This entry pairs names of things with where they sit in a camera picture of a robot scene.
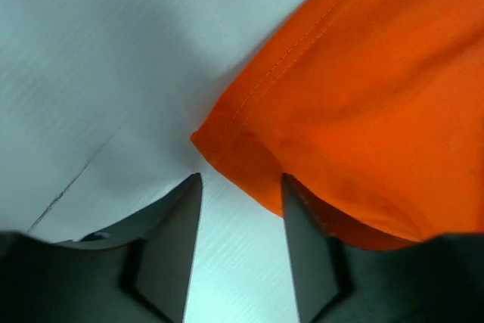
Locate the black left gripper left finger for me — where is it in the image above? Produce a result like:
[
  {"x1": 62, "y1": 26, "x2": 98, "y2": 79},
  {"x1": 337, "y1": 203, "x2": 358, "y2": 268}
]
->
[{"x1": 1, "y1": 173, "x2": 203, "y2": 322}]

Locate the orange t shirt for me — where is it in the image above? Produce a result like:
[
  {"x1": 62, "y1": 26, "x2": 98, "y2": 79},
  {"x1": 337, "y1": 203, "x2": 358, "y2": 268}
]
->
[{"x1": 191, "y1": 0, "x2": 483, "y2": 250}]

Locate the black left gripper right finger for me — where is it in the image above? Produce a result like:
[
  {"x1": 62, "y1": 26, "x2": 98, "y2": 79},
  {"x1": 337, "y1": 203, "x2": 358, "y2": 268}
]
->
[{"x1": 281, "y1": 175, "x2": 483, "y2": 322}]

